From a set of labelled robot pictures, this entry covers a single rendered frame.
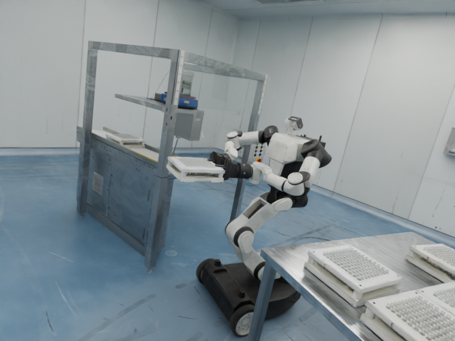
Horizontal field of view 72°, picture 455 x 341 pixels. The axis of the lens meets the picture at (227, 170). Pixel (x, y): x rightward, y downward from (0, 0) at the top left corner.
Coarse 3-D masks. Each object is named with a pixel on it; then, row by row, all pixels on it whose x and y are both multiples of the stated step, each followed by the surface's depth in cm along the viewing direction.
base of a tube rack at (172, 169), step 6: (168, 168) 175; (174, 168) 171; (174, 174) 166; (180, 174) 163; (216, 174) 175; (180, 180) 158; (186, 180) 159; (192, 180) 161; (198, 180) 162; (204, 180) 164; (210, 180) 166; (216, 180) 167; (222, 180) 169
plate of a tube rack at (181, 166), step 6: (168, 156) 176; (174, 156) 178; (174, 162) 167; (180, 162) 167; (180, 168) 159; (186, 168) 158; (192, 168) 159; (198, 168) 162; (204, 168) 164; (210, 168) 166; (216, 168) 168; (222, 168) 170
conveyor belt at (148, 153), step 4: (96, 132) 306; (100, 132) 310; (104, 132) 314; (104, 136) 295; (100, 140) 278; (108, 144) 270; (132, 148) 268; (136, 148) 271; (140, 148) 274; (144, 148) 277; (140, 152) 260; (144, 152) 262; (148, 152) 265; (152, 152) 267; (148, 156) 251; (152, 156) 254; (156, 156) 256; (144, 160) 239; (156, 160) 244; (152, 164) 233
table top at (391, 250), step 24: (336, 240) 152; (360, 240) 157; (384, 240) 163; (408, 240) 170; (288, 264) 121; (384, 264) 136; (408, 264) 141; (312, 288) 108; (408, 288) 120; (336, 312) 98; (360, 312) 100; (360, 336) 89
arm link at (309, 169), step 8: (304, 160) 175; (312, 160) 172; (304, 168) 169; (312, 168) 169; (288, 176) 165; (296, 176) 164; (304, 176) 164; (312, 176) 167; (296, 184) 162; (304, 184) 168
